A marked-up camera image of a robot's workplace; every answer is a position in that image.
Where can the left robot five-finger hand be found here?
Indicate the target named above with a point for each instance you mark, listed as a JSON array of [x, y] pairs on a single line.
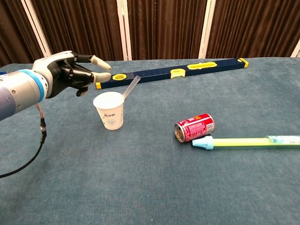
[[63, 72]]

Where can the clear plastic strip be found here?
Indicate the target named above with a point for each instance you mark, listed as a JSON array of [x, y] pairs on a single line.
[[131, 86]]

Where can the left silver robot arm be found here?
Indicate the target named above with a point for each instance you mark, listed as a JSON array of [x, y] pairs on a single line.
[[18, 93]]

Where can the white paper cup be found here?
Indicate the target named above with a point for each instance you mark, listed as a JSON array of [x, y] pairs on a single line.
[[110, 112]]

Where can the dark brown pleated curtain panel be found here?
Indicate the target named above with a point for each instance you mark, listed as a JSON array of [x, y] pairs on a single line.
[[79, 25], [255, 28], [164, 28], [14, 30]]

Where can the blue felt table mat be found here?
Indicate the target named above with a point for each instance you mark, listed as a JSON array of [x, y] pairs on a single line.
[[150, 182]]

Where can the red soda can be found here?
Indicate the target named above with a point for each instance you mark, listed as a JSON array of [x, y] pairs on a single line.
[[197, 127]]

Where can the blue yellow spirit level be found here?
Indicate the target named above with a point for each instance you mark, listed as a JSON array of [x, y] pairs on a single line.
[[211, 68]]

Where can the teal yellow water pump toy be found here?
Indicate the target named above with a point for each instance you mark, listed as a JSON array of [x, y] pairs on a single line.
[[241, 141]]

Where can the white partition frame post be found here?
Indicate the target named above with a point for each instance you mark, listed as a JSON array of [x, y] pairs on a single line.
[[37, 28], [124, 30], [296, 51], [207, 28]]

